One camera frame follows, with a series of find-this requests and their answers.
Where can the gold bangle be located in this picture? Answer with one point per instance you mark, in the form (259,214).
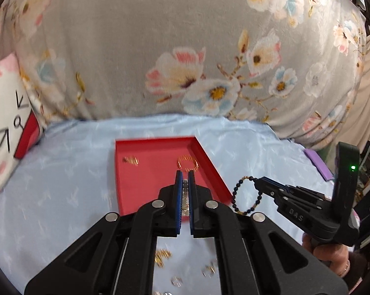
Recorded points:
(180,164)

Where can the white cartoon face pillow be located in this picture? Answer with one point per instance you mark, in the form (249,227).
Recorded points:
(3,113)

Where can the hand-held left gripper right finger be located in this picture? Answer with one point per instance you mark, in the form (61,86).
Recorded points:
(192,202)

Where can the person's right hand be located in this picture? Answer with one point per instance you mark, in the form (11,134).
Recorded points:
(332,256)

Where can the light blue bed sheet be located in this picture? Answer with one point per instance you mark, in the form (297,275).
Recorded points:
(65,190)

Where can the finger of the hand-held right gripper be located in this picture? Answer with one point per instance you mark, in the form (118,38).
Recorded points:
(291,210)
(274,185)

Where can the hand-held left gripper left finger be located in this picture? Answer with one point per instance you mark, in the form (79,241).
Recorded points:
(179,202)

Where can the purple flat strip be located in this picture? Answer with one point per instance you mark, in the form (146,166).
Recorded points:
(318,163)

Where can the grey floral blanket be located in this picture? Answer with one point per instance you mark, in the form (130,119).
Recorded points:
(111,52)

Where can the person's right forearm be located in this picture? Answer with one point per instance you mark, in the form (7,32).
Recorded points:
(357,267)

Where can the red jewelry box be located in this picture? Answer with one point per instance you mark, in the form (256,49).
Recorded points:
(148,184)

